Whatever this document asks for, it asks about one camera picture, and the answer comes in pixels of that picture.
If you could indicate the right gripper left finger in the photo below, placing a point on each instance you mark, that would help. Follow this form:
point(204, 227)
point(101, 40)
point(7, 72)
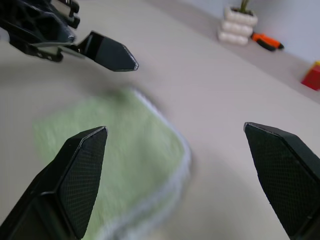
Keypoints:
point(62, 195)

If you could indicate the white bubble plant pot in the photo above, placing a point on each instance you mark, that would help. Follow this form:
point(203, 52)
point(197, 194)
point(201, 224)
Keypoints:
point(236, 27)

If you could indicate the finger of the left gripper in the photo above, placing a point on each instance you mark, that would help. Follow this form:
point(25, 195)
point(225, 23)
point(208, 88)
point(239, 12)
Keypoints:
point(110, 55)

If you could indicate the red cube block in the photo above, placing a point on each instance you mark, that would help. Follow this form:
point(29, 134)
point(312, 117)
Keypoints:
point(312, 78)

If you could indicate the green towel with white trim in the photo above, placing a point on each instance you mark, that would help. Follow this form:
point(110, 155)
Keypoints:
point(140, 155)

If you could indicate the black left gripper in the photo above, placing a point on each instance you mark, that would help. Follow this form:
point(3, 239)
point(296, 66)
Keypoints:
point(32, 22)

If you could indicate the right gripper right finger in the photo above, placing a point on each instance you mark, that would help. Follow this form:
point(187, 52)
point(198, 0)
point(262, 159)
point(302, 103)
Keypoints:
point(290, 180)

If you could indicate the green leafy plant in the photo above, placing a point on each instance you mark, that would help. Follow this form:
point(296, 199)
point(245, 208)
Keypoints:
point(244, 5)

